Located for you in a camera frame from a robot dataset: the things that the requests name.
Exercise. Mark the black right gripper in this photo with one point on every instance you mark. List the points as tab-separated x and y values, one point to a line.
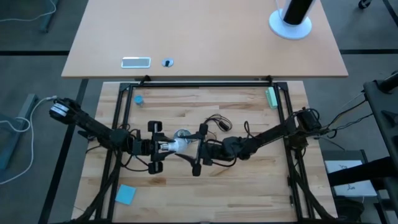
213	154

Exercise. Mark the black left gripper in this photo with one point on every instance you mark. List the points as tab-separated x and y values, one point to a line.
146	146

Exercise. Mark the white frosted lightbulb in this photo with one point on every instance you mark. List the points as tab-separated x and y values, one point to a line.
178	145

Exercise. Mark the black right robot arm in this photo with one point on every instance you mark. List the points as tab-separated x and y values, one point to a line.
267	135

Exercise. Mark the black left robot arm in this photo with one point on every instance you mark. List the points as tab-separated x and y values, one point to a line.
93	126

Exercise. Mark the blue sticky note pad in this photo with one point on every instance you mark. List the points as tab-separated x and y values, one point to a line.
125	194

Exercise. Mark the mint green stapler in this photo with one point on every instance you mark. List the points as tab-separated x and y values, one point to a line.
271	97

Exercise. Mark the beige wooden desk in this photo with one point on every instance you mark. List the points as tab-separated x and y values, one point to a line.
202	37

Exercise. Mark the grey metal table foot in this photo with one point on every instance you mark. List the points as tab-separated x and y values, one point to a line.
12	140
46	18

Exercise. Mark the white round lamp base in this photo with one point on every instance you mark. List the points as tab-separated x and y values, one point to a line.
290	31

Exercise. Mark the black bag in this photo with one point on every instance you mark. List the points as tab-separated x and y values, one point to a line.
349	210

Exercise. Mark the white paper sheets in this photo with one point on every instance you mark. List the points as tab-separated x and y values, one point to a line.
357	189

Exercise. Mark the black equipment stand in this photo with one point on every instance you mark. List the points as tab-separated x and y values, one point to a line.
382	102

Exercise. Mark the black caster wheel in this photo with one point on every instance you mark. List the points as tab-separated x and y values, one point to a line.
363	3

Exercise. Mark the black aluminium table frame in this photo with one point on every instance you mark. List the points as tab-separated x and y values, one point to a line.
186	84

